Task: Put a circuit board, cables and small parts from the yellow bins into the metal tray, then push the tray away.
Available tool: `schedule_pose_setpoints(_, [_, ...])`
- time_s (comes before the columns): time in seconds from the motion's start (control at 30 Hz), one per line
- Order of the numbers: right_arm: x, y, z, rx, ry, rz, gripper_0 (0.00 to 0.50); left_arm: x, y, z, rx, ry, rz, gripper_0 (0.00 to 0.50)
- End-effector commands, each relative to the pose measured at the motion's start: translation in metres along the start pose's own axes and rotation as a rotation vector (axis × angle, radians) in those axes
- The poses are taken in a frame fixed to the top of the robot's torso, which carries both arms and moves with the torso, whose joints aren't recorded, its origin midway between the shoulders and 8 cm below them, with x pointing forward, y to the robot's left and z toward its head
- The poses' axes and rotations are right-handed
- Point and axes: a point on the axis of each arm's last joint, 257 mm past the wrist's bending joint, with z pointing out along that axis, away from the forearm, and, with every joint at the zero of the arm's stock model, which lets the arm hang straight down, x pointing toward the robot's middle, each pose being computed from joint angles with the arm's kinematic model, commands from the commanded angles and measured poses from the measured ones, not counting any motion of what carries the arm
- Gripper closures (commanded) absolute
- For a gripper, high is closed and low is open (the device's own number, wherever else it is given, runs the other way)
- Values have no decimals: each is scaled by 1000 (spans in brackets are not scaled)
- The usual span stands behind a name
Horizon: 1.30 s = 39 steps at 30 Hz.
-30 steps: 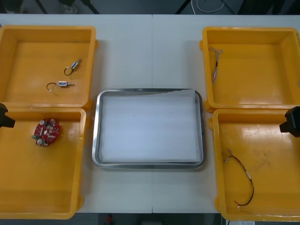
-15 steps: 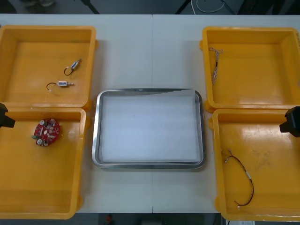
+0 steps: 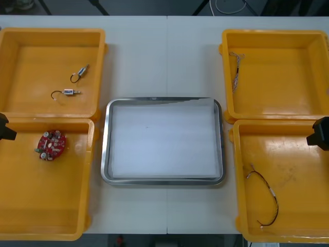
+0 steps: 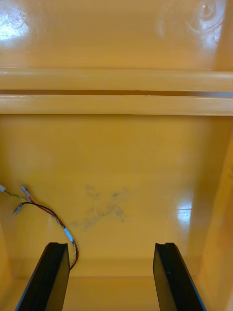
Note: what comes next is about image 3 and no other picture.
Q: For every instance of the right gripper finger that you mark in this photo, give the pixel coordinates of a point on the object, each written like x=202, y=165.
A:
x=320, y=142
x=322, y=126

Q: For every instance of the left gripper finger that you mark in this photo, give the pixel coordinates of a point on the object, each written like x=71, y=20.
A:
x=3, y=119
x=6, y=131

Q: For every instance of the round red circuit board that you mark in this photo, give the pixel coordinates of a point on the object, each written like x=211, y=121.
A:
x=51, y=145

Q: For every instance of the small metal solenoid blue label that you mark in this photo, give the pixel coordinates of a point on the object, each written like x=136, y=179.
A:
x=68, y=92
x=82, y=71

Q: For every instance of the yellow-orange plastic bin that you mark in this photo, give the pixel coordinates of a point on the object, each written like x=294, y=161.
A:
x=38, y=200
x=300, y=195
x=280, y=85
x=30, y=108

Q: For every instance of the steel tray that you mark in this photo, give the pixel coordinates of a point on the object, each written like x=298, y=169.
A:
x=104, y=154

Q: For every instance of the black stand leg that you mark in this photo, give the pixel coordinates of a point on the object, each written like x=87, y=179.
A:
x=99, y=7
x=200, y=7

